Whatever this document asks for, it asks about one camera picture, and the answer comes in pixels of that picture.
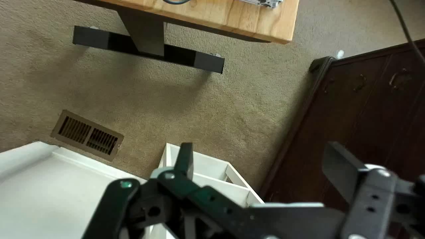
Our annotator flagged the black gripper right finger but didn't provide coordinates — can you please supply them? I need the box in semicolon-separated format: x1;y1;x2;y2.
321;141;425;239

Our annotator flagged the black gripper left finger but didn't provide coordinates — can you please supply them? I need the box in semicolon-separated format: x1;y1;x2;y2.
81;143;276;239

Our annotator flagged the dark brown wooden cabinet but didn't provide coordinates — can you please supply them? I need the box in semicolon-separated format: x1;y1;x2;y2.
257;39;425;214

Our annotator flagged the brown floor vent grille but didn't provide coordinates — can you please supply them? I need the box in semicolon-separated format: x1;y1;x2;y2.
50;109;124;163

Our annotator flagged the black metal desk base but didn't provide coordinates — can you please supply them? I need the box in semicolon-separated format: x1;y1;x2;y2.
71;8;225;76

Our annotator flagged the light wooden desk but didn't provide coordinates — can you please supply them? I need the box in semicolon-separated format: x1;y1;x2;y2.
74;0;301;44

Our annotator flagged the silver object on desk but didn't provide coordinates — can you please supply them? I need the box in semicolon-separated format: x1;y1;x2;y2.
240;0;284;10

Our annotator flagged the black cable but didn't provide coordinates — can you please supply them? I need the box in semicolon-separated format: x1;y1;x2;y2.
389;0;425;68

